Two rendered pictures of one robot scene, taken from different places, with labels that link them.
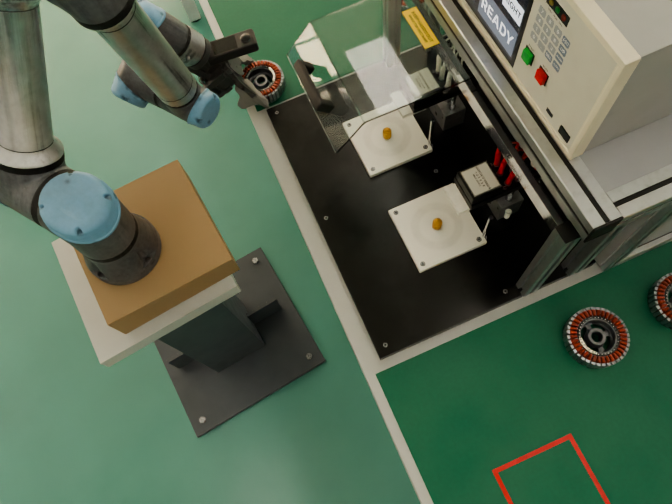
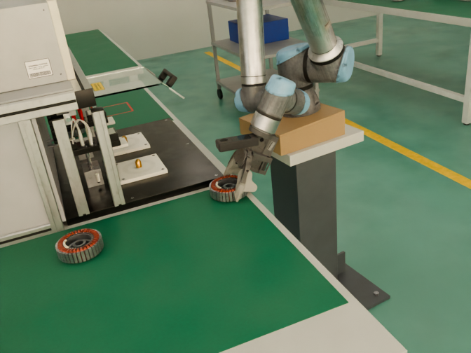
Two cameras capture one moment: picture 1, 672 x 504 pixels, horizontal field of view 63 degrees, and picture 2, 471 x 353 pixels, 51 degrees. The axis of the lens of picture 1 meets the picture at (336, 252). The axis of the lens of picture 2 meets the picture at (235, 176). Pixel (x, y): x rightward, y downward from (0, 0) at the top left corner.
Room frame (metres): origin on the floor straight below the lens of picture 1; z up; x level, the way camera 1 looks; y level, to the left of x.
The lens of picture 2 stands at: (2.15, -0.10, 1.43)
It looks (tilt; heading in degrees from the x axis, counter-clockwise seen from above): 26 degrees down; 171
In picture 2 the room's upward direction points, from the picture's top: 7 degrees counter-clockwise
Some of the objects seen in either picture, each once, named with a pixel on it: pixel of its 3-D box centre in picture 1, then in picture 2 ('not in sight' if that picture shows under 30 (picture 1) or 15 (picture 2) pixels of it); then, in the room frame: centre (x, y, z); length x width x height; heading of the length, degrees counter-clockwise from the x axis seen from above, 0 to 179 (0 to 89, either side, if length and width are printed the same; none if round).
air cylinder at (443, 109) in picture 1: (446, 107); (92, 174); (0.69, -0.32, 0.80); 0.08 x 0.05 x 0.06; 10
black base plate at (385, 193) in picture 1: (416, 181); (128, 161); (0.55, -0.21, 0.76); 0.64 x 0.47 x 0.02; 10
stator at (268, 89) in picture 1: (261, 82); (228, 188); (0.90, 0.07, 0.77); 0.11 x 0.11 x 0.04
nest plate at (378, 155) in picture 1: (387, 137); (139, 168); (0.66, -0.17, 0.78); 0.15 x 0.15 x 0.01; 10
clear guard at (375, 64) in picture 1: (391, 58); (120, 90); (0.66, -0.18, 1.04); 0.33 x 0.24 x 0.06; 100
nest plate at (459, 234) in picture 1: (436, 226); (125, 144); (0.43, -0.21, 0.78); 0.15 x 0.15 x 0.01; 10
